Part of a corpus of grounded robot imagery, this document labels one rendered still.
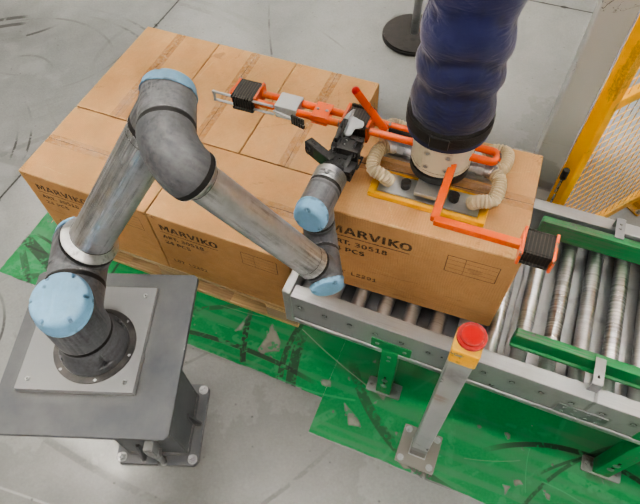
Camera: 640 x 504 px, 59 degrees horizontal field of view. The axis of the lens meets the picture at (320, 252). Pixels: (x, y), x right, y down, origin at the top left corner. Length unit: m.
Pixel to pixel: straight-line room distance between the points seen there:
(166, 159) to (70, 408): 0.85
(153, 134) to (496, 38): 0.72
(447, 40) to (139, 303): 1.11
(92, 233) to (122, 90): 1.36
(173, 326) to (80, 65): 2.50
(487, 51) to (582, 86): 1.35
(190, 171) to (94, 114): 1.62
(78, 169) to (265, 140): 0.76
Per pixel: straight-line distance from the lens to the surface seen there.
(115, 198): 1.37
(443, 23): 1.29
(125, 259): 2.80
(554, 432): 2.46
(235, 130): 2.44
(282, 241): 1.30
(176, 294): 1.76
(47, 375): 1.75
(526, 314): 1.99
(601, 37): 2.48
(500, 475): 2.36
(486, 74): 1.35
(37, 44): 4.22
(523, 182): 1.76
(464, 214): 1.62
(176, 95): 1.17
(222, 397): 2.40
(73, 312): 1.49
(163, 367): 1.67
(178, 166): 1.10
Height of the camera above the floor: 2.24
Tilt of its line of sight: 57 degrees down
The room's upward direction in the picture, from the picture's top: 3 degrees counter-clockwise
